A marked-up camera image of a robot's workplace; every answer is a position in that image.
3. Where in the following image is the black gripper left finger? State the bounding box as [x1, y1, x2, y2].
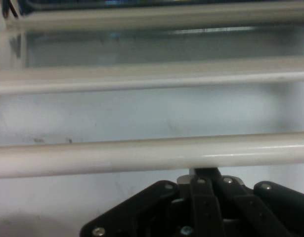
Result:
[80, 176, 225, 237]

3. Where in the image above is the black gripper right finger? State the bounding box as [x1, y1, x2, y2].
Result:
[195, 167, 304, 237]

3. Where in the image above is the red and black cable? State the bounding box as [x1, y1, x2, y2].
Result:
[2, 0, 20, 19]

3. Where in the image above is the white wire dish rack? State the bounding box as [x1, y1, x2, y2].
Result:
[0, 0, 304, 237]

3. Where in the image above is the white round handle bar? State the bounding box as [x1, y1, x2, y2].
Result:
[0, 131, 304, 180]

